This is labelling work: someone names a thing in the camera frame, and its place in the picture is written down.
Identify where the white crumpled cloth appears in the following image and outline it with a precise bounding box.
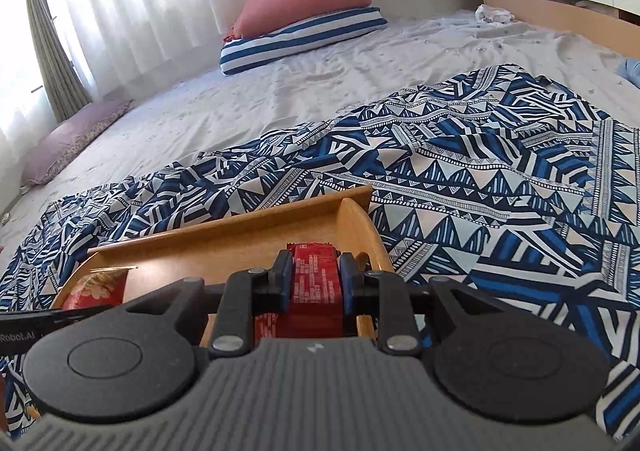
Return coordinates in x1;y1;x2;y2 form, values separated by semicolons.
472;4;516;26

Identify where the wooden tray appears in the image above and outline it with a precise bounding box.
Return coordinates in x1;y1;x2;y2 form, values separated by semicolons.
50;185;393;349

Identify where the light blue cloth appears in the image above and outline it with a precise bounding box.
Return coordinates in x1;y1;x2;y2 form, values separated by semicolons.
617;58;640;89

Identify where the grey-green curtain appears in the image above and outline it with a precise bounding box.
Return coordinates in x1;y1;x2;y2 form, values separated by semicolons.
10;0;93;124

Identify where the white sheer curtain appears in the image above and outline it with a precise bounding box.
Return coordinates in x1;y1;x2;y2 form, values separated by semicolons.
0;0;473;142

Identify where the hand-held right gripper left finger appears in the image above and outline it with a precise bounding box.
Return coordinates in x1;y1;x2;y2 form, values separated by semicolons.
122;251;294;358

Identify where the blue white striped pillow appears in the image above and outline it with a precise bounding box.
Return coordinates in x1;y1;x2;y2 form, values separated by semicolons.
220;6;388;76

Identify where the red stick packet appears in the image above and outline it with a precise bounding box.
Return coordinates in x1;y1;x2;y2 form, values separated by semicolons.
254;312;280;348

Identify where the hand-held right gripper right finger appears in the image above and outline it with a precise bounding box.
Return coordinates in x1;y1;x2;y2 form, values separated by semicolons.
340;253;502;358

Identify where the wooden bed frame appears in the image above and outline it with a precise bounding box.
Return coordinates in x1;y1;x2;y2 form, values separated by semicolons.
482;0;640;34

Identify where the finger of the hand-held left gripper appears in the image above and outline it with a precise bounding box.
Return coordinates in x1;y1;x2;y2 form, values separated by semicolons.
0;307;128;324

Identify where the red floral snack packet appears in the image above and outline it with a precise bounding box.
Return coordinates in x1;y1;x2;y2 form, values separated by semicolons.
60;267;138;313

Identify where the red snack packet clear wrapper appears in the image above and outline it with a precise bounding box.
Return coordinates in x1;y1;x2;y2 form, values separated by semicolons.
286;243;347;338

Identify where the blue white patterned blanket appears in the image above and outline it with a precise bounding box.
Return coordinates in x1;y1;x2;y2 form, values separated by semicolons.
0;63;640;437

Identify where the mauve pillow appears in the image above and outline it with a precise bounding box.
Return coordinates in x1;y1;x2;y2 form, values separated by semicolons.
20;98;135;186

